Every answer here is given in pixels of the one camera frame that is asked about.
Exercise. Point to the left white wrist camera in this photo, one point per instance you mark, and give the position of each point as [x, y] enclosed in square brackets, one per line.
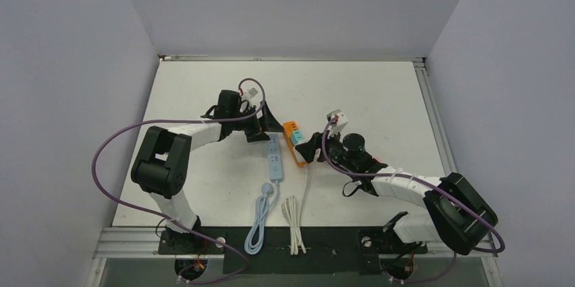
[249, 96]

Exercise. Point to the orange power strip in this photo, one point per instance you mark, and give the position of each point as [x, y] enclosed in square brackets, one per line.
[287, 130]

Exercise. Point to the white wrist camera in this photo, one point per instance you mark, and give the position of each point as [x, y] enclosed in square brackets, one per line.
[249, 96]
[337, 120]

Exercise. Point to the aluminium frame rail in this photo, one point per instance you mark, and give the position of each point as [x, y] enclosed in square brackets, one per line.
[441, 139]

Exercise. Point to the teal plug adapter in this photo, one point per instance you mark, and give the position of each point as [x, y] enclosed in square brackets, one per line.
[296, 136]

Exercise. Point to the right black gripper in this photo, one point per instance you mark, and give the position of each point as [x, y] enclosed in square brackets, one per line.
[310, 148]

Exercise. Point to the pink blue power strip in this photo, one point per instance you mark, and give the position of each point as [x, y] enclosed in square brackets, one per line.
[274, 159]

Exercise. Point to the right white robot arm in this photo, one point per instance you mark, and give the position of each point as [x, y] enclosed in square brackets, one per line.
[456, 214]

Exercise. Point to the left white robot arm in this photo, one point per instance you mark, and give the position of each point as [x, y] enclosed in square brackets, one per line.
[161, 164]

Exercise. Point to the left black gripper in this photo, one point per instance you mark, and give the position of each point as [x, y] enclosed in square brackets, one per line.
[254, 133]

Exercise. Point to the white cube adapter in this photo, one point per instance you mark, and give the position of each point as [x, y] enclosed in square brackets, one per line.
[302, 144]

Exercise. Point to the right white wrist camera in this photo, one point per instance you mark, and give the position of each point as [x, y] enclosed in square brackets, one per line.
[337, 120]

